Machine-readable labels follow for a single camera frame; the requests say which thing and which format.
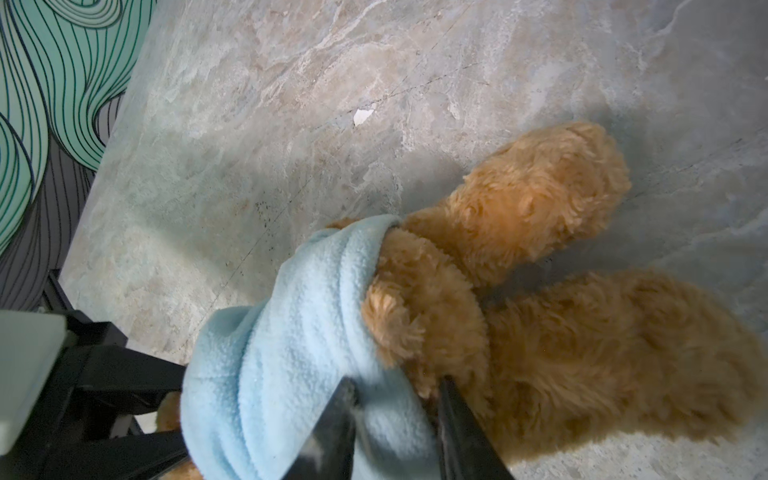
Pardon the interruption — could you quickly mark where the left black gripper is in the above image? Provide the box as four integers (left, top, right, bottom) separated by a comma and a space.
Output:
1, 271, 188, 479

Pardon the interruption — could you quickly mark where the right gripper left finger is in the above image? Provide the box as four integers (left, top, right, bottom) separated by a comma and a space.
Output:
282, 377, 359, 480

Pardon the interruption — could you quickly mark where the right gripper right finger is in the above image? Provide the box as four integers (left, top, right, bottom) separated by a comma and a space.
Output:
438, 376, 515, 480

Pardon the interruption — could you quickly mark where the light blue fleece hoodie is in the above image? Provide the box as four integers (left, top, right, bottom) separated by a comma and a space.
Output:
180, 215, 440, 479

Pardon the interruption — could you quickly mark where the brown teddy bear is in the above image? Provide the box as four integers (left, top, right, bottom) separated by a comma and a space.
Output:
155, 121, 768, 480

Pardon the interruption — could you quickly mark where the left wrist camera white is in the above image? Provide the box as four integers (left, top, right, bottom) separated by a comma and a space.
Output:
0, 310, 67, 455

